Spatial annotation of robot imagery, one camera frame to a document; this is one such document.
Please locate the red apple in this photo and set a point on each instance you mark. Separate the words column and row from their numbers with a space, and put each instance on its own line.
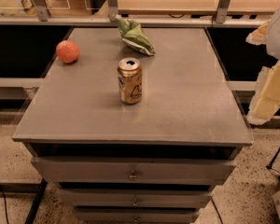
column 67, row 51

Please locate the orange soda can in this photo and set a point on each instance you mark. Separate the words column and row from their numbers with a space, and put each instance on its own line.
column 130, row 80

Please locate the drawer with knob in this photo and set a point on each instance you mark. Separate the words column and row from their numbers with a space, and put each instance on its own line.
column 141, row 171
column 134, row 198
column 136, row 216

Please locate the grey drawer cabinet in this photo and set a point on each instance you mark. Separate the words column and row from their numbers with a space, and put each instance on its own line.
column 187, row 111

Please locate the middle drawer with knob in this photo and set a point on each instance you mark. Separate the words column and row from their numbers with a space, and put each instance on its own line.
column 134, row 198

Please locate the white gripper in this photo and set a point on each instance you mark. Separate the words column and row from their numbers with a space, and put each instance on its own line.
column 265, row 95

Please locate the green chip bag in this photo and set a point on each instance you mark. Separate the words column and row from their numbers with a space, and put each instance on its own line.
column 134, row 37

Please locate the bottom drawer with knob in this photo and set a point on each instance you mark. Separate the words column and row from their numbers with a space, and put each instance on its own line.
column 136, row 216

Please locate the top drawer with knob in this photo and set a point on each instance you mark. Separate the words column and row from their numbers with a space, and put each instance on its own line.
column 141, row 171

